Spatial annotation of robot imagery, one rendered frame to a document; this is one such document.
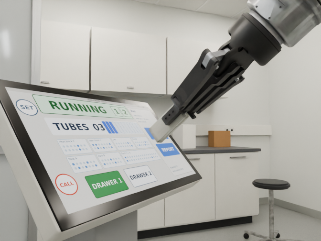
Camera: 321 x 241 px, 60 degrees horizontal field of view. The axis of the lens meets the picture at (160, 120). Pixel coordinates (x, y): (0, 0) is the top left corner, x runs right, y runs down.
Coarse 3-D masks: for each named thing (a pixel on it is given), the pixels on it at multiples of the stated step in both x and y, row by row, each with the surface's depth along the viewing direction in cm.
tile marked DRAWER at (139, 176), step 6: (126, 168) 60; (132, 168) 61; (138, 168) 63; (144, 168) 65; (126, 174) 58; (132, 174) 60; (138, 174) 61; (144, 174) 63; (150, 174) 65; (132, 180) 58; (138, 180) 60; (144, 180) 61; (150, 180) 63; (156, 180) 65; (138, 186) 58
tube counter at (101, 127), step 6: (90, 120) 63; (96, 120) 65; (102, 120) 66; (108, 120) 68; (96, 126) 63; (102, 126) 65; (108, 126) 67; (114, 126) 68; (120, 126) 71; (126, 126) 73; (132, 126) 75; (138, 126) 77; (96, 132) 61; (102, 132) 63; (108, 132) 65; (114, 132) 66; (120, 132) 68; (126, 132) 70; (132, 132) 73; (138, 132) 75
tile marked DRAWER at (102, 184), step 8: (88, 176) 50; (96, 176) 51; (104, 176) 53; (112, 176) 55; (120, 176) 56; (88, 184) 49; (96, 184) 50; (104, 184) 51; (112, 184) 53; (120, 184) 55; (96, 192) 49; (104, 192) 50; (112, 192) 51
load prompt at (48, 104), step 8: (32, 96) 55; (40, 96) 56; (48, 96) 58; (40, 104) 55; (48, 104) 56; (56, 104) 58; (64, 104) 60; (72, 104) 62; (80, 104) 65; (88, 104) 67; (96, 104) 70; (104, 104) 73; (112, 104) 76; (48, 112) 55; (56, 112) 56; (64, 112) 58; (72, 112) 60; (80, 112) 62; (88, 112) 65; (96, 112) 67; (104, 112) 70; (112, 112) 73; (120, 112) 76; (128, 112) 79
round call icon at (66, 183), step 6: (54, 174) 45; (60, 174) 46; (66, 174) 47; (72, 174) 48; (54, 180) 44; (60, 180) 45; (66, 180) 46; (72, 180) 47; (60, 186) 44; (66, 186) 45; (72, 186) 46; (78, 186) 47; (60, 192) 43; (66, 192) 44; (72, 192) 45; (78, 192) 46
